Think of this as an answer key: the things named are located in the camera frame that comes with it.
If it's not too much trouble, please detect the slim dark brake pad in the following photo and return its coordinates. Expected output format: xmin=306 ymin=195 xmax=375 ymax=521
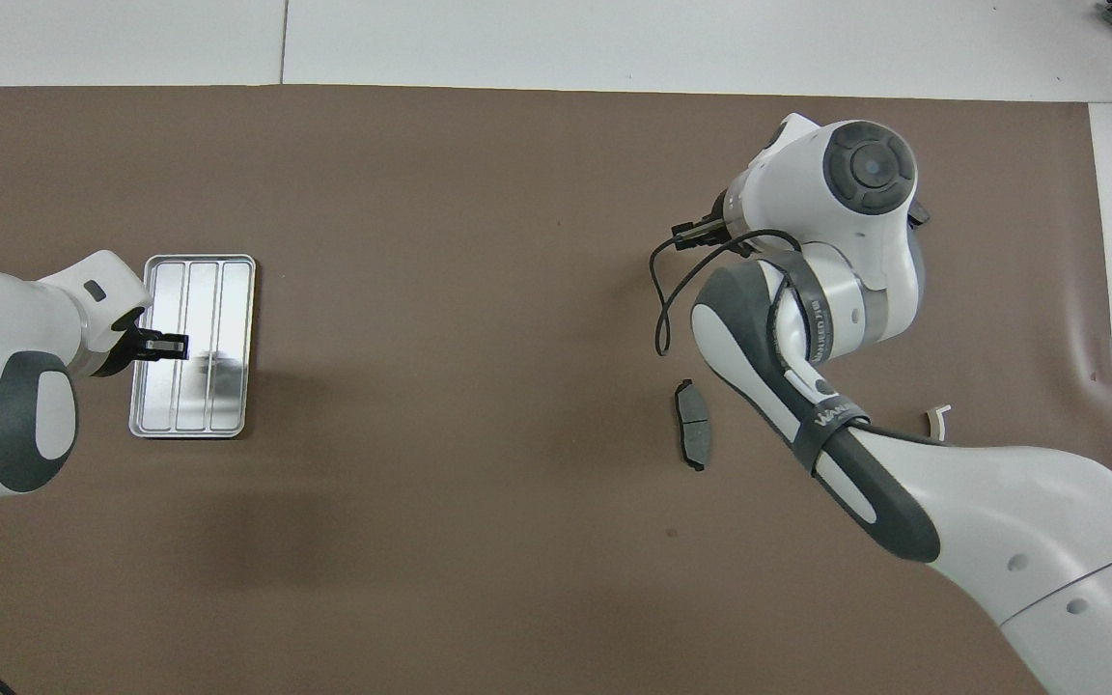
xmin=674 ymin=378 xmax=711 ymax=473

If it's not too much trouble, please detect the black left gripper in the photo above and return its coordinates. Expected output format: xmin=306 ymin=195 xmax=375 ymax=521
xmin=91 ymin=305 xmax=192 ymax=379

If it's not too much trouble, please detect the silver metal tray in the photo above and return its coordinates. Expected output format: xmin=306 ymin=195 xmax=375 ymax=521
xmin=129 ymin=254 xmax=258 ymax=440

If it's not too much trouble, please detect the brown paper table mat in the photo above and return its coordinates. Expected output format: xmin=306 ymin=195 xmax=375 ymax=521
xmin=0 ymin=85 xmax=1112 ymax=695

